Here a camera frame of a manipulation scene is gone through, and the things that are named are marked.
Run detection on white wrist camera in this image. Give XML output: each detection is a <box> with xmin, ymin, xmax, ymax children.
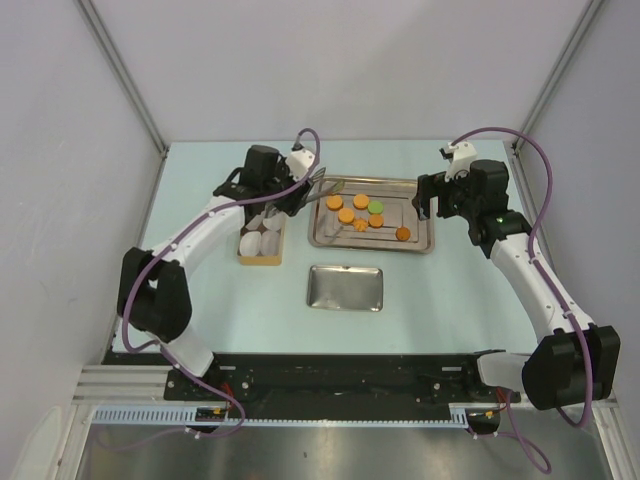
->
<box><xmin>440</xmin><ymin>141</ymin><xmax>478</xmax><ymax>182</ymax></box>
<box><xmin>285</xmin><ymin>143</ymin><xmax>316</xmax><ymax>181</ymax></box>

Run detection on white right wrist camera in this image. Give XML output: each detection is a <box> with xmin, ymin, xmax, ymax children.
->
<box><xmin>440</xmin><ymin>141</ymin><xmax>478</xmax><ymax>182</ymax></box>

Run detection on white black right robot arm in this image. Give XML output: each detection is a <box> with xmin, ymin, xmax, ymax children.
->
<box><xmin>412</xmin><ymin>160</ymin><xmax>621</xmax><ymax>410</ymax></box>

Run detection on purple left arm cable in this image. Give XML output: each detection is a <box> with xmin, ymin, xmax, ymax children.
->
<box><xmin>94</xmin><ymin>128</ymin><xmax>322</xmax><ymax>451</ymax></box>

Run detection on steel tongs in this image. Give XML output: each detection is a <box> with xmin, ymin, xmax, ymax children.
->
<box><xmin>264</xmin><ymin>167</ymin><xmax>346</xmax><ymax>219</ymax></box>

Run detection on large steel baking tray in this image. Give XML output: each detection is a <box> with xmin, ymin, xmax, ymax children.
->
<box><xmin>308</xmin><ymin>176</ymin><xmax>435</xmax><ymax>254</ymax></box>

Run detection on orange chocolate chip cookie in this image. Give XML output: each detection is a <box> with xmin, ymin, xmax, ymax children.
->
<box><xmin>395</xmin><ymin>226</ymin><xmax>411</xmax><ymax>242</ymax></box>

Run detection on gold cookie tin box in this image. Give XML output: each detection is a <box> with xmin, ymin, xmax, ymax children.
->
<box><xmin>237</xmin><ymin>204</ymin><xmax>286</xmax><ymax>267</ymax></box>

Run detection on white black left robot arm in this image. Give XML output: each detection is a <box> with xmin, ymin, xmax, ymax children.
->
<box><xmin>117</xmin><ymin>144</ymin><xmax>318</xmax><ymax>400</ymax></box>

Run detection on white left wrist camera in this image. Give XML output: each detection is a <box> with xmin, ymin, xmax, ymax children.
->
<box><xmin>285</xmin><ymin>143</ymin><xmax>316</xmax><ymax>181</ymax></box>

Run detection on white paper cupcake liner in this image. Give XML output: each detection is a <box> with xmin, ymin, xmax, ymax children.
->
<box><xmin>260</xmin><ymin>230</ymin><xmax>281</xmax><ymax>257</ymax></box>
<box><xmin>238</xmin><ymin>231</ymin><xmax>262</xmax><ymax>257</ymax></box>
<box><xmin>262</xmin><ymin>212</ymin><xmax>286</xmax><ymax>232</ymax></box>
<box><xmin>245</xmin><ymin>212</ymin><xmax>265</xmax><ymax>232</ymax></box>

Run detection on aluminium frame post left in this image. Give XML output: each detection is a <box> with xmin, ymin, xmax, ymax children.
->
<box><xmin>74</xmin><ymin>0</ymin><xmax>168</xmax><ymax>156</ymax></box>

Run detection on small steel tin lid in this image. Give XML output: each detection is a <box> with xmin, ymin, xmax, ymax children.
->
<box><xmin>306</xmin><ymin>265</ymin><xmax>384</xmax><ymax>312</ymax></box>

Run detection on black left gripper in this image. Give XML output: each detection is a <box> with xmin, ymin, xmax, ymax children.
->
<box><xmin>262</xmin><ymin>158</ymin><xmax>314</xmax><ymax>217</ymax></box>

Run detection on aluminium frame post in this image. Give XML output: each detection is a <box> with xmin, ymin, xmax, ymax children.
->
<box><xmin>74</xmin><ymin>0</ymin><xmax>168</xmax><ymax>156</ymax></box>
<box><xmin>519</xmin><ymin>0</ymin><xmax>609</xmax><ymax>136</ymax></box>

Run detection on green sandwich cookie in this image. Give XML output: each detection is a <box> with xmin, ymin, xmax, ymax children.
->
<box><xmin>367</xmin><ymin>200</ymin><xmax>384</xmax><ymax>214</ymax></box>

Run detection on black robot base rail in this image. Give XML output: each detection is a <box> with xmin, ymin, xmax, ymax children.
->
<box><xmin>102</xmin><ymin>349</ymin><xmax>524</xmax><ymax>421</ymax></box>

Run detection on orange swirl flower cookie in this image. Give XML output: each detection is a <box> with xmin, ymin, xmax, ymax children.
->
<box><xmin>352</xmin><ymin>218</ymin><xmax>369</xmax><ymax>232</ymax></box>

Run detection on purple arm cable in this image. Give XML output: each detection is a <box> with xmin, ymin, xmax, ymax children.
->
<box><xmin>94</xmin><ymin>128</ymin><xmax>322</xmax><ymax>451</ymax></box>
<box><xmin>447</xmin><ymin>127</ymin><xmax>594</xmax><ymax>474</ymax></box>

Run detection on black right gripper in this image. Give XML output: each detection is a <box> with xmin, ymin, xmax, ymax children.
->
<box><xmin>411</xmin><ymin>168</ymin><xmax>479</xmax><ymax>221</ymax></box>

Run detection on aluminium frame post right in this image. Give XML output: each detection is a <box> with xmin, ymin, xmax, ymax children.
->
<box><xmin>519</xmin><ymin>0</ymin><xmax>609</xmax><ymax>136</ymax></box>

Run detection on white slotted cable duct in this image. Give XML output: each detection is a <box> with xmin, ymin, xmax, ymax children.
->
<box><xmin>93</xmin><ymin>403</ymin><xmax>474</xmax><ymax>429</ymax></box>

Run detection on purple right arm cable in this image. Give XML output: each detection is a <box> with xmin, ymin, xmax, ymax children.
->
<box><xmin>447</xmin><ymin>127</ymin><xmax>594</xmax><ymax>474</ymax></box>

